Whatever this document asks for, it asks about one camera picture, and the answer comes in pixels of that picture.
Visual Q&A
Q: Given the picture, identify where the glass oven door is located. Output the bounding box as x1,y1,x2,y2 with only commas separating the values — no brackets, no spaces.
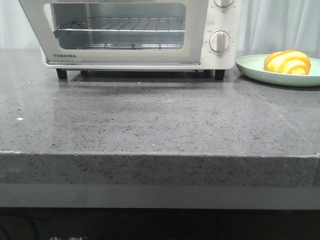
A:
17,0,210,66

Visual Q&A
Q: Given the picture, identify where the yellow orange croissant bread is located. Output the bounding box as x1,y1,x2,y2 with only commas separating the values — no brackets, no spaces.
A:
264,50,312,75

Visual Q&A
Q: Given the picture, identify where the lower oven control knob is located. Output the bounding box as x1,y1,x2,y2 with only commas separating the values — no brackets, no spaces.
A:
209,30,231,53

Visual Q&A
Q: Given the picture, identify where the oven control knob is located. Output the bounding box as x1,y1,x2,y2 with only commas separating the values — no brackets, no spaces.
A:
213,0,234,8
209,30,231,53

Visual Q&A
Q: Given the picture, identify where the white toaster oven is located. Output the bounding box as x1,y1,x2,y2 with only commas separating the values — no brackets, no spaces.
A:
17,0,243,81

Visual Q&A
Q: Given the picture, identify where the upper oven control knob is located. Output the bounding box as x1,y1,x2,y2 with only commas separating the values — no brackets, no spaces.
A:
213,0,234,8

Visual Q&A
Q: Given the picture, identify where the light green round plate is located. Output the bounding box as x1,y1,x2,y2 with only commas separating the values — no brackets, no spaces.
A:
235,54,320,87

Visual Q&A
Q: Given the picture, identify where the white curtain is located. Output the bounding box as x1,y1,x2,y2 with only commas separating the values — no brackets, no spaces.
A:
237,0,320,52

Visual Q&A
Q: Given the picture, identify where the metal wire oven rack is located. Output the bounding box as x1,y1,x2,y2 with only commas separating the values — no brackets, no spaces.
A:
53,17,185,50

